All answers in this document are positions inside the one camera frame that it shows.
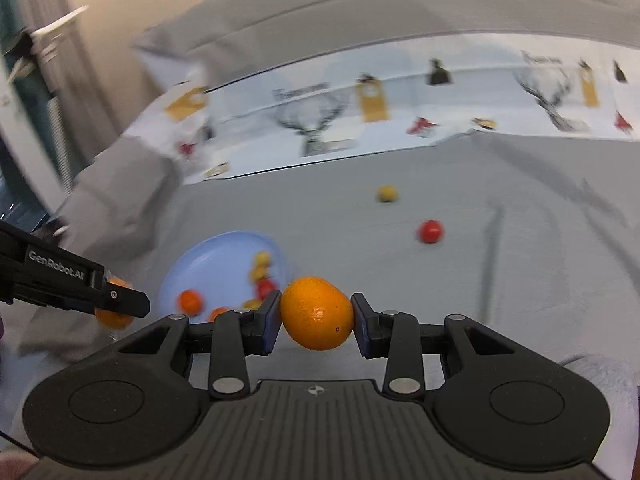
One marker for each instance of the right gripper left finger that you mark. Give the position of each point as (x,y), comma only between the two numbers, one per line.
(236,335)

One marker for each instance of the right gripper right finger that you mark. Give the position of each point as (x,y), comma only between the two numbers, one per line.
(394,336)

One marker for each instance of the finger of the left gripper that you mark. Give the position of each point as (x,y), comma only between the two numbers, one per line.
(124,300)

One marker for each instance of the yellow-green small fruit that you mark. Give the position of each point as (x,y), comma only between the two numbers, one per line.
(259,273)

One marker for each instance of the orange kumquat front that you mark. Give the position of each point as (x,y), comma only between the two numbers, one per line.
(316,314)

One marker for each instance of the orange kumquat with stem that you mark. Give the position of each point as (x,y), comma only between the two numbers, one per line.
(215,313)

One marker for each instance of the light blue plastic plate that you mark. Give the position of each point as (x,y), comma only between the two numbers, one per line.
(219,270)

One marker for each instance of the grey cloth mat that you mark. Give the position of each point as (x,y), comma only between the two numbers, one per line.
(541,235)

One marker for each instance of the deer print white cloth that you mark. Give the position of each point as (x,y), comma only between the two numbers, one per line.
(391,96)

